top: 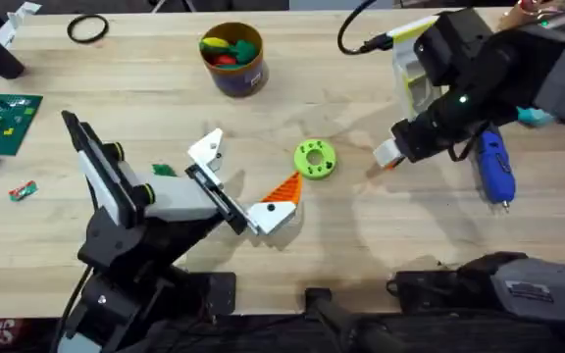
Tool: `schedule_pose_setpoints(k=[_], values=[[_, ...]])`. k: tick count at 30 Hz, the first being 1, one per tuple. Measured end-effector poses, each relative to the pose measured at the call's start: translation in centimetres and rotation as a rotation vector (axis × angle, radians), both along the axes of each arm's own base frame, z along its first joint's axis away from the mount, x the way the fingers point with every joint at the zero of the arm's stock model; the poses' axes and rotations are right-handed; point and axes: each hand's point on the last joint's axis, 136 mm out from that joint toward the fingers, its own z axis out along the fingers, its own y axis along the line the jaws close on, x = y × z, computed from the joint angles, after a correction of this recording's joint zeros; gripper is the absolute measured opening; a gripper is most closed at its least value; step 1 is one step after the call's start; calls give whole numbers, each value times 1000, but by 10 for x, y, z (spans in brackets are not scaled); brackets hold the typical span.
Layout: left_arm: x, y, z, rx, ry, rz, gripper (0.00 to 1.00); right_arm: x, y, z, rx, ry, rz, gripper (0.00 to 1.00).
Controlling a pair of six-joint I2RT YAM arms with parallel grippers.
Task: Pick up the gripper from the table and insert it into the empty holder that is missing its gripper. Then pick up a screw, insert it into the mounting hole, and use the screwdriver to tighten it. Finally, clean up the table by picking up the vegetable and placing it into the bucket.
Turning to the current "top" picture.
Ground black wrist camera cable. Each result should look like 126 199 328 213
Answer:
336 0 394 56

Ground green disc with holes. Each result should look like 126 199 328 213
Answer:
293 138 337 180

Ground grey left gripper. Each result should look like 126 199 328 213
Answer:
77 127 304 270

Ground blue electric screwdriver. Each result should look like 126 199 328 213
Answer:
476 126 517 214

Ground green board with blocks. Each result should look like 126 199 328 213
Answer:
0 92 44 157

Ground black left wrist plate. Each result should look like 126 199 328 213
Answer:
61 110 139 229

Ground white cardboard piece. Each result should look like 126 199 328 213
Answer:
0 1 42 49

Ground teal small object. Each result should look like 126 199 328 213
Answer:
516 106 556 127

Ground black rubber ring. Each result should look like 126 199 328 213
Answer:
66 13 110 45

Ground red green small toy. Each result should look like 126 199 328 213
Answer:
8 179 38 203

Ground brown tub with toys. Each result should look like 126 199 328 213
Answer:
198 22 270 98

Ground pale right wrist plate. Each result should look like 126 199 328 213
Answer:
390 15 443 123

